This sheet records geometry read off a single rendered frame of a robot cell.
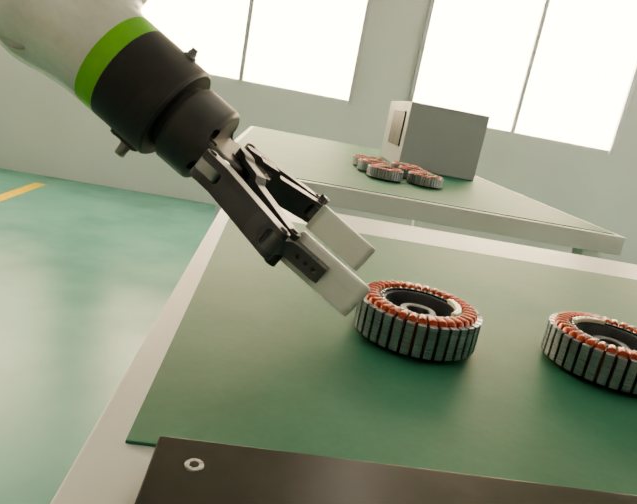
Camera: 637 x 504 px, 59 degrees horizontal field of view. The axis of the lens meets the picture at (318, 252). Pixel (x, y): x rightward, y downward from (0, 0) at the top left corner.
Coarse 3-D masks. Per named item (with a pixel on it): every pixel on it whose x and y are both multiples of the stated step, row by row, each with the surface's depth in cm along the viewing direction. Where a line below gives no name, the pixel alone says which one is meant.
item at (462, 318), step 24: (384, 288) 52; (408, 288) 54; (432, 288) 54; (360, 312) 49; (384, 312) 46; (408, 312) 46; (432, 312) 50; (456, 312) 48; (384, 336) 46; (408, 336) 45; (432, 336) 45; (456, 336) 45; (432, 360) 46
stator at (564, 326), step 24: (576, 312) 55; (552, 336) 51; (576, 336) 49; (600, 336) 52; (624, 336) 53; (576, 360) 49; (600, 360) 47; (624, 360) 46; (600, 384) 47; (624, 384) 46
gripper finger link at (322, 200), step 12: (252, 156) 50; (264, 168) 51; (276, 168) 52; (276, 180) 52; (288, 180) 54; (276, 192) 53; (288, 192) 54; (300, 192) 55; (288, 204) 55; (300, 204) 55; (324, 204) 57; (300, 216) 56
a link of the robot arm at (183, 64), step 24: (144, 48) 45; (168, 48) 46; (192, 48) 47; (120, 72) 44; (144, 72) 44; (168, 72) 45; (192, 72) 46; (96, 96) 46; (120, 96) 45; (144, 96) 44; (168, 96) 45; (120, 120) 46; (144, 120) 45; (120, 144) 50; (144, 144) 47
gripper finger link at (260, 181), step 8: (240, 152) 47; (248, 152) 48; (240, 160) 47; (248, 160) 47; (248, 168) 46; (256, 168) 47; (256, 176) 45; (248, 184) 46; (256, 184) 45; (264, 184) 46; (256, 192) 45; (264, 192) 45; (264, 200) 44; (272, 200) 45; (272, 208) 43; (280, 208) 44; (280, 216) 43; (288, 224) 42; (296, 232) 42; (296, 240) 42; (272, 256) 42; (280, 256) 42; (272, 264) 42
